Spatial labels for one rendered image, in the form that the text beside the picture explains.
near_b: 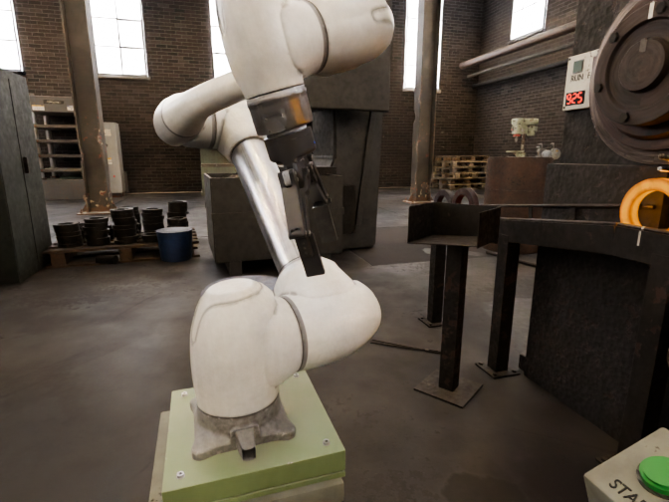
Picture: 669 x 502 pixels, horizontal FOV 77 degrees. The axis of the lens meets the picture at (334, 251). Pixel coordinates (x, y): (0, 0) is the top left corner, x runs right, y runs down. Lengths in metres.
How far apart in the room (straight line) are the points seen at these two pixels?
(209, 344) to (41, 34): 11.02
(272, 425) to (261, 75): 0.59
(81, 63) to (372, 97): 5.01
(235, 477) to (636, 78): 1.25
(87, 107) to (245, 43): 7.00
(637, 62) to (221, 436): 1.26
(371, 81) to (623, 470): 3.45
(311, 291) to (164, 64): 10.38
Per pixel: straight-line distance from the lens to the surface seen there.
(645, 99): 1.33
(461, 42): 13.04
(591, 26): 1.82
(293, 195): 0.61
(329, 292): 0.84
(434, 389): 1.77
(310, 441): 0.83
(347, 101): 3.64
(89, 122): 7.57
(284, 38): 0.63
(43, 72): 11.48
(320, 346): 0.81
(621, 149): 1.45
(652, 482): 0.55
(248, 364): 0.75
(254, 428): 0.81
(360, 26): 0.71
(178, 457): 0.84
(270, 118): 0.63
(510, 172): 4.17
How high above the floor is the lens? 0.90
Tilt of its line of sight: 13 degrees down
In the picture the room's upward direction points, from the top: straight up
